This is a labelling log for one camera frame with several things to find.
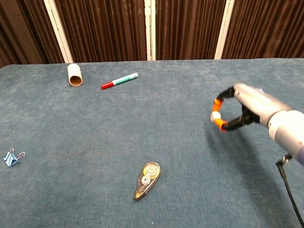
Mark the cardboard paper tube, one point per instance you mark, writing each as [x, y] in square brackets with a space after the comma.
[74, 74]

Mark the blue velvet tablecloth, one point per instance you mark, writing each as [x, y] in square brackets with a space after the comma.
[118, 133]

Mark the white die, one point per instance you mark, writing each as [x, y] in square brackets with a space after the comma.
[215, 116]

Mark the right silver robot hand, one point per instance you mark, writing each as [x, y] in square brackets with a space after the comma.
[257, 102]

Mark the red green white marker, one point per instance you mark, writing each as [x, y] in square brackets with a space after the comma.
[120, 80]

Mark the white screen frame post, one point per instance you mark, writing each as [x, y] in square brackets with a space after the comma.
[150, 29]
[58, 31]
[224, 29]

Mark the brown pleated curtain panel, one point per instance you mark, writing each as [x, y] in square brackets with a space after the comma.
[23, 31]
[266, 28]
[102, 29]
[190, 28]

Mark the transparent correction tape dispenser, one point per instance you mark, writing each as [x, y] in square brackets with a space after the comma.
[147, 179]

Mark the blue binder clip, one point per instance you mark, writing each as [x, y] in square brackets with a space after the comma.
[10, 158]

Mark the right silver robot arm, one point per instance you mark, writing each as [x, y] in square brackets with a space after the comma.
[288, 129]

